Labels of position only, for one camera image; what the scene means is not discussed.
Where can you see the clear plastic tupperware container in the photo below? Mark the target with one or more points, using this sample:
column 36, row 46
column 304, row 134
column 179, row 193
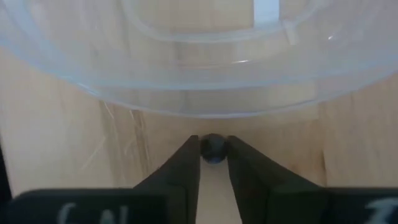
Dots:
column 199, row 87

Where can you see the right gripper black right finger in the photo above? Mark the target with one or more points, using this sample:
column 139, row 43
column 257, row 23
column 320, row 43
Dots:
column 258, row 193

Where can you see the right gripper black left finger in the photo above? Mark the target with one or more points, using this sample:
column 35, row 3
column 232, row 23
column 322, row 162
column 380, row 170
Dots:
column 183, row 180

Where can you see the dark blueberry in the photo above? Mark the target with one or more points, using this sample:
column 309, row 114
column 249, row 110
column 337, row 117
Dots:
column 213, row 147

